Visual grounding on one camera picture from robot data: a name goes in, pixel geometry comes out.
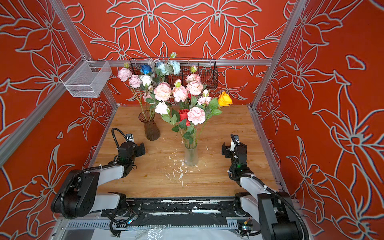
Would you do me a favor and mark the dark smoked glass vase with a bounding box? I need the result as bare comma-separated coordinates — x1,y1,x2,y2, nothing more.
138,111,161,141

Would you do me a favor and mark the clear glass vase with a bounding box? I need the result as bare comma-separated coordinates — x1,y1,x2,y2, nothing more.
184,142,199,167

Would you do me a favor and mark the orange flower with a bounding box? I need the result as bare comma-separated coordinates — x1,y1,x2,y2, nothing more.
190,89,233,144

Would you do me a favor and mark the pink rose stem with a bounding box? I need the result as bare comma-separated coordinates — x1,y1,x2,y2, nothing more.
143,91,156,119

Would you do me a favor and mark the pink rose bunch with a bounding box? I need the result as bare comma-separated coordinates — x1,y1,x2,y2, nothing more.
152,80,187,115

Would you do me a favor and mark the blue rose stem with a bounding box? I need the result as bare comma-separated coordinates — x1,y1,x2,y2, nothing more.
140,65,153,75

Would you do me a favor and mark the white green flower stem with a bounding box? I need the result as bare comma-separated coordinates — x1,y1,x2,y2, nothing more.
154,52,181,84

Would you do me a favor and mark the white rose stem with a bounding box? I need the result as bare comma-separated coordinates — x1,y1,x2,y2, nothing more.
155,102,196,149

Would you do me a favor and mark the small pink flower bunch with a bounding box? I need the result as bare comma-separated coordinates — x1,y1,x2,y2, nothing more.
178,89,212,149

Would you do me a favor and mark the pink peony spray stem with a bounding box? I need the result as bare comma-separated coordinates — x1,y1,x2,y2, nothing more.
186,65,204,101

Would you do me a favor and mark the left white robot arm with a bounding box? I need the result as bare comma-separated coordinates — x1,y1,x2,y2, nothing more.
51,128,146,219

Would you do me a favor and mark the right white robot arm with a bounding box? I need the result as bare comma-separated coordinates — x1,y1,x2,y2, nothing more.
222,134,310,240

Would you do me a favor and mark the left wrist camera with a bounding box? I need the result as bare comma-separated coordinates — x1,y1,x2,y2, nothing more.
125,134,134,143

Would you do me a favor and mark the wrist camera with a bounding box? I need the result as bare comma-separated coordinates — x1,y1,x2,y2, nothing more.
125,134,134,143
230,134,240,152

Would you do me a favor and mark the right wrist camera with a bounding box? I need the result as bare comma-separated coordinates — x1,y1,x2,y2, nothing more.
230,134,240,152

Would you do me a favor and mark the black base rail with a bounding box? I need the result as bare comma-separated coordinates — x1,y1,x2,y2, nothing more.
101,196,262,227

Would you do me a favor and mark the black wire wall basket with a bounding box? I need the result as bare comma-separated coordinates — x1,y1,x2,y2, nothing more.
128,57,219,90

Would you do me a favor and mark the clear acrylic wall bin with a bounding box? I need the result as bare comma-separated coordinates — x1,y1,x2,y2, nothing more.
60,61,112,98

